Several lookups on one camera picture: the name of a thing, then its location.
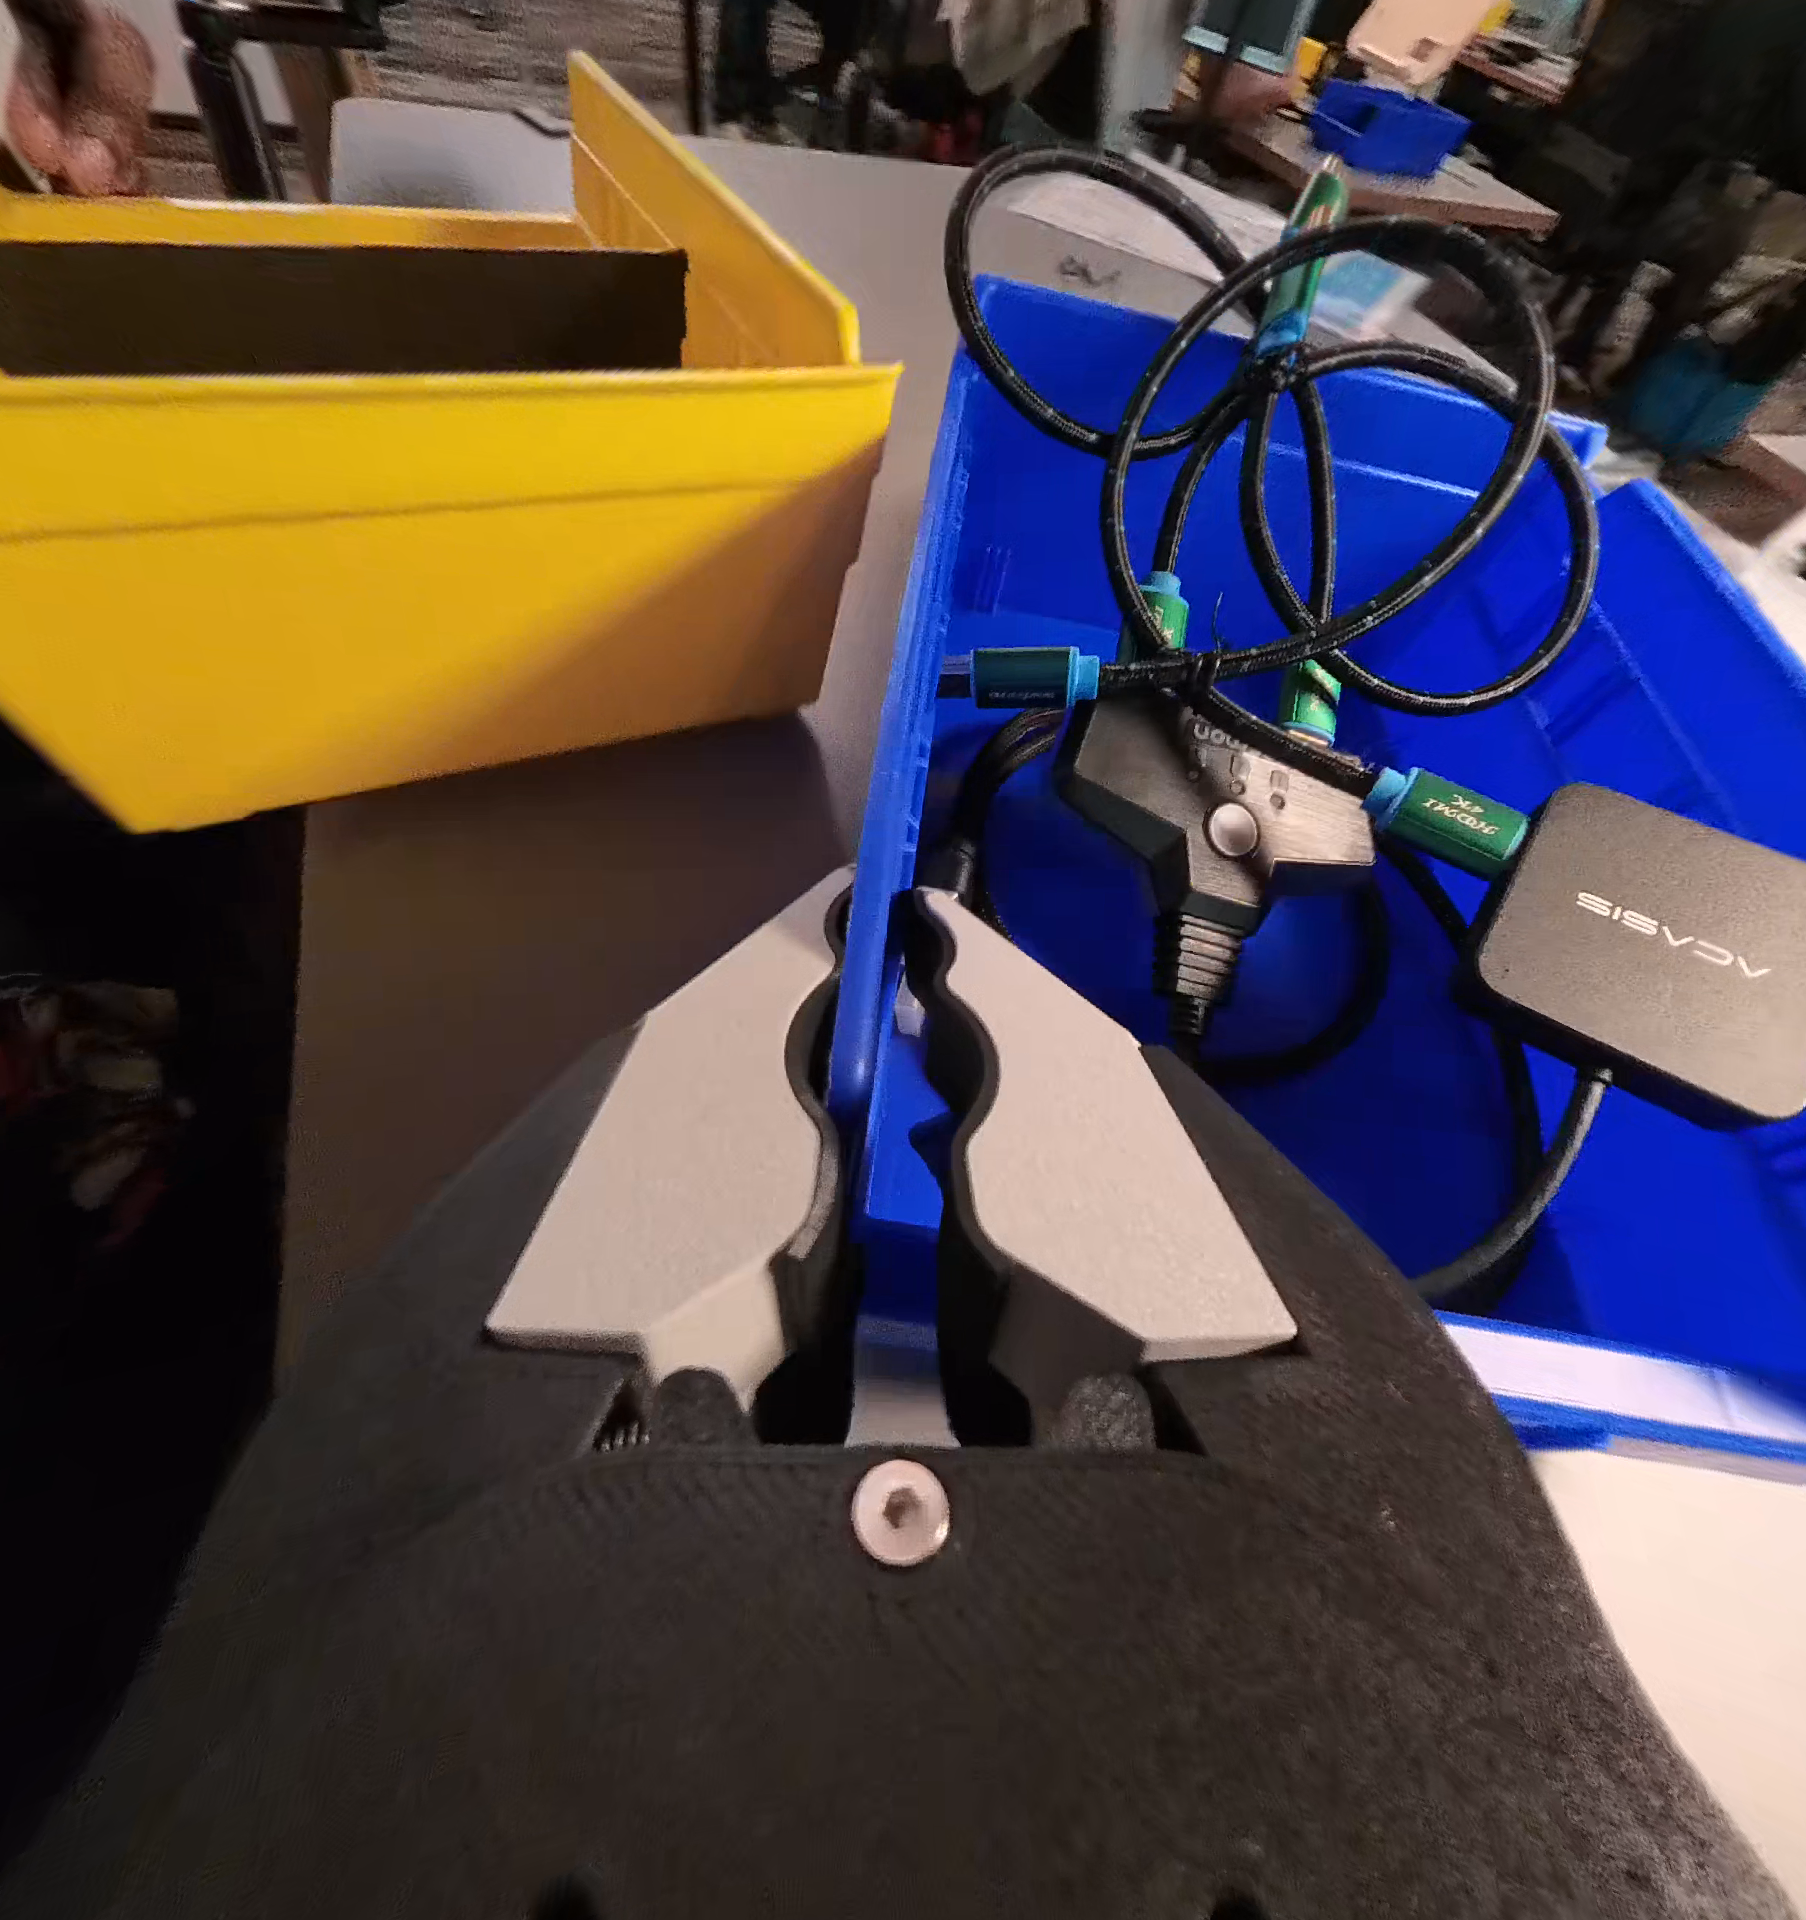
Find yellow plastic bin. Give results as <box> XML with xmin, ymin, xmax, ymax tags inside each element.
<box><xmin>0</xmin><ymin>50</ymin><xmax>903</xmax><ymax>833</ymax></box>

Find small blue plastic bin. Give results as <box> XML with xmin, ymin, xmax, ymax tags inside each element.
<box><xmin>1310</xmin><ymin>74</ymin><xmax>1472</xmax><ymax>181</ymax></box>

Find green HDMI cable braided black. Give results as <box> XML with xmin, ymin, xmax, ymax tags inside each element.
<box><xmin>933</xmin><ymin>341</ymin><xmax>1603</xmax><ymax>879</ymax></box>

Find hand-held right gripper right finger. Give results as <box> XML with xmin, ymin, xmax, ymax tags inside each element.
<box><xmin>898</xmin><ymin>881</ymin><xmax>1307</xmax><ymax>1446</ymax></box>

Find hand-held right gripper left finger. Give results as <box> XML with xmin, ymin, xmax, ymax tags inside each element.
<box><xmin>484</xmin><ymin>874</ymin><xmax>862</xmax><ymax>1419</ymax></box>

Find black usb hub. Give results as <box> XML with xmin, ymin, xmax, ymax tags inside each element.
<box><xmin>1456</xmin><ymin>781</ymin><xmax>1806</xmax><ymax>1127</ymax></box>

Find blue trash bin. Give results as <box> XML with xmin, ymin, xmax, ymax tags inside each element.
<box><xmin>1625</xmin><ymin>337</ymin><xmax>1775</xmax><ymax>460</ymax></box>

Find black hdmi switch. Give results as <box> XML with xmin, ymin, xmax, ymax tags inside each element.
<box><xmin>1054</xmin><ymin>693</ymin><xmax>1380</xmax><ymax>1038</ymax></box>

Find clear plastic bag blue label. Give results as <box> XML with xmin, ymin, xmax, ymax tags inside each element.
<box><xmin>1015</xmin><ymin>170</ymin><xmax>1429</xmax><ymax>349</ymax></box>

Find black office chair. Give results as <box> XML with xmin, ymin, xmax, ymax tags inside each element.
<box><xmin>1533</xmin><ymin>0</ymin><xmax>1806</xmax><ymax>396</ymax></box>

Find large blue plastic bin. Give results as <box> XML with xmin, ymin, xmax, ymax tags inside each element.
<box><xmin>827</xmin><ymin>270</ymin><xmax>1806</xmax><ymax>1484</ymax></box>

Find person's left hand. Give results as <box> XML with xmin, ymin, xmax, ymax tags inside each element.
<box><xmin>4</xmin><ymin>0</ymin><xmax>162</xmax><ymax>197</ymax></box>

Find braided hdmi cable green plugs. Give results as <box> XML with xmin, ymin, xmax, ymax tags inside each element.
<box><xmin>1106</xmin><ymin>162</ymin><xmax>1554</xmax><ymax>753</ymax></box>

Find black braided switch cable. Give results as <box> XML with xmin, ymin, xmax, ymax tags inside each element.
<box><xmin>912</xmin><ymin>704</ymin><xmax>1543</xmax><ymax>1137</ymax></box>

